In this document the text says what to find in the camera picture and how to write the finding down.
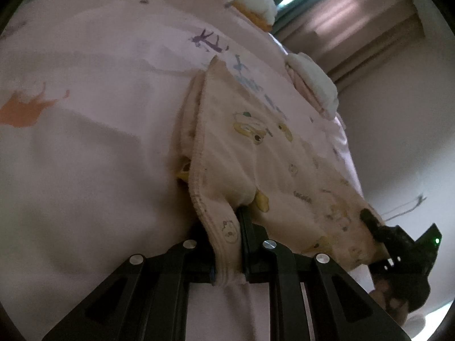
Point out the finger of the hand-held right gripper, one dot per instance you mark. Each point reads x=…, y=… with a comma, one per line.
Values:
x=369, y=219

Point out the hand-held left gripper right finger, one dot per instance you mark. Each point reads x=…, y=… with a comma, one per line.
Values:
x=248, y=234

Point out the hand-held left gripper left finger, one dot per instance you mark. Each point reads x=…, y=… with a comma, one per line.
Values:
x=167, y=266

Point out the cream printed baby garment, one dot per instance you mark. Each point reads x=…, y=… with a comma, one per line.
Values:
x=270, y=170

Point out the person's right hand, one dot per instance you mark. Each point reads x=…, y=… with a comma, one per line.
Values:
x=389, y=296

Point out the pink printed bed sheet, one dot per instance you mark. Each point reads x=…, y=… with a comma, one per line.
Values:
x=89, y=156

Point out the pink curtain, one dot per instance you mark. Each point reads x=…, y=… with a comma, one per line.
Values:
x=362, y=17

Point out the orange cushion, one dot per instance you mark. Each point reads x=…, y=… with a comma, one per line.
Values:
x=261, y=22

